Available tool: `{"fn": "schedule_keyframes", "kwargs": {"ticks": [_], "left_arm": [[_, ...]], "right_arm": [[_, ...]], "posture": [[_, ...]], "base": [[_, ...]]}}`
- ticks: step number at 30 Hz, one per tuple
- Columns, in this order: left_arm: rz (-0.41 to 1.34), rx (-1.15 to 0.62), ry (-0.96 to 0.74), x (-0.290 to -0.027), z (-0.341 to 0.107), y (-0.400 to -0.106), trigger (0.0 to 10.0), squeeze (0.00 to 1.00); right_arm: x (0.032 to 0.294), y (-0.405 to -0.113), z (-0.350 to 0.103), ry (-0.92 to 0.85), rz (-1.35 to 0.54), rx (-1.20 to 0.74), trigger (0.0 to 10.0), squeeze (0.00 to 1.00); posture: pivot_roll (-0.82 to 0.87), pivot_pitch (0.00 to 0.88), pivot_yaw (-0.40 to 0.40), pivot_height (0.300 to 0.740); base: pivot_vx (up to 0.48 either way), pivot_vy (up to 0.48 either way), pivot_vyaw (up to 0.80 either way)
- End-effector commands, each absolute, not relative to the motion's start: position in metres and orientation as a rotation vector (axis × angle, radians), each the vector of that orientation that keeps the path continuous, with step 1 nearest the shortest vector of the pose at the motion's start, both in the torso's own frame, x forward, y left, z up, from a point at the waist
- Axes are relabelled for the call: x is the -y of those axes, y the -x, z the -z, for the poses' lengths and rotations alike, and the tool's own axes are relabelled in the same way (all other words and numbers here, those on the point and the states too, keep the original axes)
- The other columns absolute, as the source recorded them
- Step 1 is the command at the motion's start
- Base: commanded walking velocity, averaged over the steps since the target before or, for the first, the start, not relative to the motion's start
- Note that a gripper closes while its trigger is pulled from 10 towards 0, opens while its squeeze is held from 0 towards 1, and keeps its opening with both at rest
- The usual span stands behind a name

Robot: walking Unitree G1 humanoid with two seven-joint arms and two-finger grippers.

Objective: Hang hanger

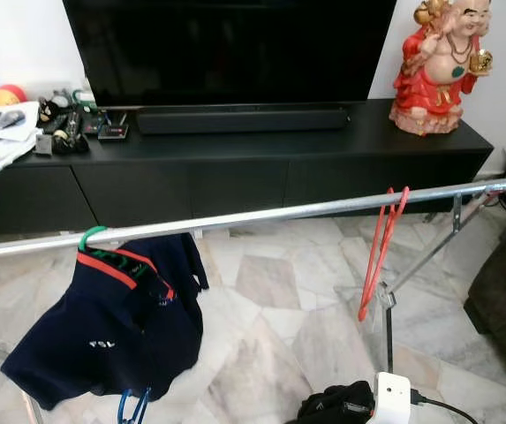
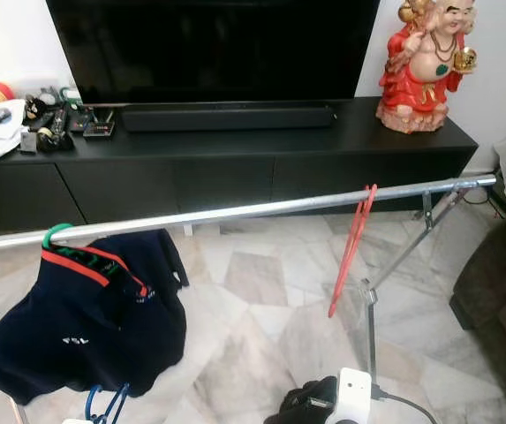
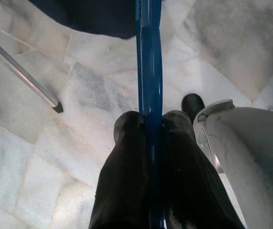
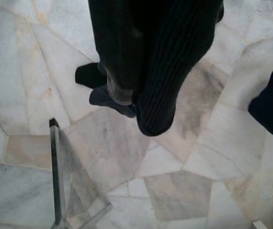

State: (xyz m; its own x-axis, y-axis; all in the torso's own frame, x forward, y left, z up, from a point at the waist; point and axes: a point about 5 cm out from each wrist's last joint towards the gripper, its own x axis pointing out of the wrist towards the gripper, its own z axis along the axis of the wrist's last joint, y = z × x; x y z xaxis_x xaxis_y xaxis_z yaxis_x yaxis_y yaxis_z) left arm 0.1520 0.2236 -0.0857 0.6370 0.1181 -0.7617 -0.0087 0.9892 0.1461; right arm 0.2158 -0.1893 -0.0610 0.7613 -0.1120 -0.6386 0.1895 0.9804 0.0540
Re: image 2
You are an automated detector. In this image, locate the metal clothes rack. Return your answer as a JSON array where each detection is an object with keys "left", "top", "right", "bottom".
[{"left": 0, "top": 174, "right": 498, "bottom": 424}]

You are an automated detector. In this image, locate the black yellow gadget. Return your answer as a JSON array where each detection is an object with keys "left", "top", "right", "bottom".
[{"left": 36, "top": 102, "right": 79, "bottom": 153}]

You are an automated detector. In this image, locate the navy shirt white print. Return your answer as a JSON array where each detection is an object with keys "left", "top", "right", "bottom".
[{"left": 0, "top": 230, "right": 190, "bottom": 405}]

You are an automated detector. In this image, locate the green hanger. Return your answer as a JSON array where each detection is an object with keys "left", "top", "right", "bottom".
[{"left": 41, "top": 223, "right": 74, "bottom": 251}]

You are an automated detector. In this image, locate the black flat television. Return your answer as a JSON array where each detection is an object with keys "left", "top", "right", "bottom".
[{"left": 46, "top": 0, "right": 381, "bottom": 104}]

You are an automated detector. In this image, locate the black television cabinet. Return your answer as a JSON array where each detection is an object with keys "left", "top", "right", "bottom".
[{"left": 0, "top": 95, "right": 479, "bottom": 235}]

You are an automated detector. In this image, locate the blue plastic hanger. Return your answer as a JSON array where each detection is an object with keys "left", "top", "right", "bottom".
[{"left": 85, "top": 382, "right": 132, "bottom": 424}]

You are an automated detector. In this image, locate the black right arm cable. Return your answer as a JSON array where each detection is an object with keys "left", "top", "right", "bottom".
[{"left": 371, "top": 384, "right": 439, "bottom": 424}]

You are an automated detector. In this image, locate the black soundbar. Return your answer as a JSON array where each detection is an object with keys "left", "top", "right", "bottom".
[{"left": 120, "top": 103, "right": 336, "bottom": 133}]

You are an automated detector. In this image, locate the small black box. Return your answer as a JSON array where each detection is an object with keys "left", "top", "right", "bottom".
[{"left": 83, "top": 110, "right": 117, "bottom": 139}]

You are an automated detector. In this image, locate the dark brown sofa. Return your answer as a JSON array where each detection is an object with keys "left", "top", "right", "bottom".
[{"left": 449, "top": 203, "right": 506, "bottom": 416}]

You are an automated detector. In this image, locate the red laughing buddha statue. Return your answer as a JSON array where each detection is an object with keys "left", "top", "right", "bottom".
[{"left": 376, "top": 0, "right": 480, "bottom": 135}]

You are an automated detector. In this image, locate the red plastic hanger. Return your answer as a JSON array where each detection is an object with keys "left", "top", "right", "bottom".
[{"left": 328, "top": 184, "right": 379, "bottom": 319}]

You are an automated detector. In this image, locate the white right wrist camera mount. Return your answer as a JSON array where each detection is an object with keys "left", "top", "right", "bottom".
[{"left": 336, "top": 367, "right": 374, "bottom": 424}]

